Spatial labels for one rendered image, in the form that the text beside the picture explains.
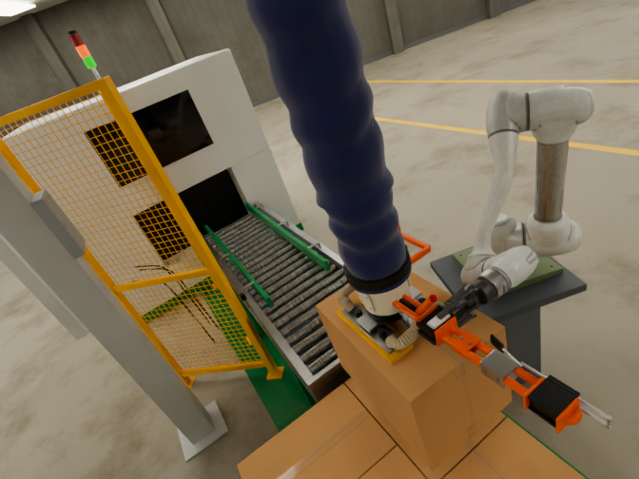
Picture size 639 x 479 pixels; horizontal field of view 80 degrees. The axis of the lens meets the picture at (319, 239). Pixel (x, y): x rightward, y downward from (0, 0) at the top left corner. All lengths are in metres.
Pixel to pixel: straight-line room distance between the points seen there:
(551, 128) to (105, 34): 12.09
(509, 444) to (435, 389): 0.55
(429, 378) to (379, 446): 0.60
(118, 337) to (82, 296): 0.30
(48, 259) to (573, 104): 2.16
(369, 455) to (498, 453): 0.49
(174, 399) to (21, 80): 12.02
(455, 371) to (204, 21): 11.72
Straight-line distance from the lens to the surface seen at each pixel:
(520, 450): 1.75
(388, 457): 1.76
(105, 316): 2.23
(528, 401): 1.06
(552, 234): 1.84
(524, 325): 2.19
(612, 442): 2.44
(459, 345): 1.14
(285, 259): 2.99
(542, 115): 1.52
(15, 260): 4.43
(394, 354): 1.31
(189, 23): 12.38
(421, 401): 1.26
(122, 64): 12.80
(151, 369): 2.44
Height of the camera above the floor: 2.10
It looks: 31 degrees down
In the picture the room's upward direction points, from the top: 21 degrees counter-clockwise
